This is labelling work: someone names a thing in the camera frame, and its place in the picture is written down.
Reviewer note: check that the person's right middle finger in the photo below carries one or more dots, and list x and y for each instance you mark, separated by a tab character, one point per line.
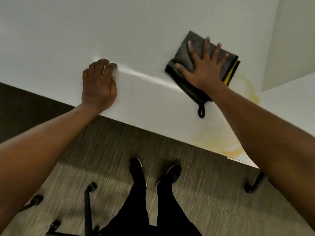
206	47

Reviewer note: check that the person's right thumb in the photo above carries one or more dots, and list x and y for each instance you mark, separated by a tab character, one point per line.
184	70

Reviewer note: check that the person's left middle finger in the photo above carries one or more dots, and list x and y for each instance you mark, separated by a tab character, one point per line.
102	64

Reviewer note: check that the person's left hand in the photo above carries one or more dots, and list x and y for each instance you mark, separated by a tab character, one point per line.
98	90

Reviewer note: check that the person's black shoe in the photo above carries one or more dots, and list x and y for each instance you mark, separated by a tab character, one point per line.
172	174
137	172

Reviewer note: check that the black office chair base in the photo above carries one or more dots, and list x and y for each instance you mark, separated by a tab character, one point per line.
87	211

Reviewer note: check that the dark grey cleaning cloth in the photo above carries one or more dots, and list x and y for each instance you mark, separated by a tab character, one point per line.
183	55

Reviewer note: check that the person's black trousers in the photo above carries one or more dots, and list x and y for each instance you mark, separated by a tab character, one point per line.
167	211

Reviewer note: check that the yellow liquid stain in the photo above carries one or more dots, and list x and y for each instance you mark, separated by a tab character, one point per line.
231	151

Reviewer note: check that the person's right black shoe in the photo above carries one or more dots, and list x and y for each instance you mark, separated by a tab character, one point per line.
172	174

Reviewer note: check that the person's left thumb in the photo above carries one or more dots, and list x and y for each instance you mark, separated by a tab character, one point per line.
113	85

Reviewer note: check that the black table leg with caster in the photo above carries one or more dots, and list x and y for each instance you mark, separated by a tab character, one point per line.
254	183

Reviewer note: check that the person's left black shoe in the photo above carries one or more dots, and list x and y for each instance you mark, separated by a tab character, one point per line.
137	172

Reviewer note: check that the person's right forearm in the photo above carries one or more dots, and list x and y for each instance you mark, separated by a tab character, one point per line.
265	140

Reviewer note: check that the person's left little finger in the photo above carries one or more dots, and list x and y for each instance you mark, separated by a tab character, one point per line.
85	75

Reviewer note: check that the person's right little finger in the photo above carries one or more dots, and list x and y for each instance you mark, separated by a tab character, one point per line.
223	60

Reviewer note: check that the person's left forearm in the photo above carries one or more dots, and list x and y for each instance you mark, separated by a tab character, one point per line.
41	144

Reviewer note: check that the person's right hand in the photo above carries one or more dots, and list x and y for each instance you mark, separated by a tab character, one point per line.
206	73

